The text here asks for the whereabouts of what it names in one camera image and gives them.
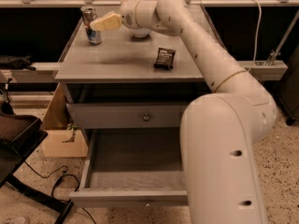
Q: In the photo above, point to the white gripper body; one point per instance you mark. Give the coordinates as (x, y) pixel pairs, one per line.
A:
(128, 14)

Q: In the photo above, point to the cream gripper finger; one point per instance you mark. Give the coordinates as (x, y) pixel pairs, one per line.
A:
(110, 21)

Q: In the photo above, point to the red bull can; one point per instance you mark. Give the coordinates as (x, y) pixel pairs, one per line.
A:
(89, 15)

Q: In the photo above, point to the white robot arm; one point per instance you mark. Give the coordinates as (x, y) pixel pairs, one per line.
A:
(218, 130)

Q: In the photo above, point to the grey drawer cabinet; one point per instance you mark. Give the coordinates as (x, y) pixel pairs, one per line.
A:
(121, 71)

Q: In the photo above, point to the closed grey upper drawer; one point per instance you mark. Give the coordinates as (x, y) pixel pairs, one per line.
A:
(110, 116)

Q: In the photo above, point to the open grey middle drawer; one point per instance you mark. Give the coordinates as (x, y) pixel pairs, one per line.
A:
(132, 167)

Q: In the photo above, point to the white ceramic bowl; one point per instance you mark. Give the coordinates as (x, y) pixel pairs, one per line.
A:
(141, 32)

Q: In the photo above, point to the black snack bar packet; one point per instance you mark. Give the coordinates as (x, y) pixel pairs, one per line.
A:
(165, 59)

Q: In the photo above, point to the black bag on ledge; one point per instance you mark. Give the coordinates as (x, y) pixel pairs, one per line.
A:
(15, 62)

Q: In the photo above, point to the cardboard box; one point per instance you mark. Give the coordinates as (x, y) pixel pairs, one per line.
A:
(64, 140)

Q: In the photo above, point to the black chair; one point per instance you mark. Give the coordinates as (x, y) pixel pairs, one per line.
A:
(20, 135)

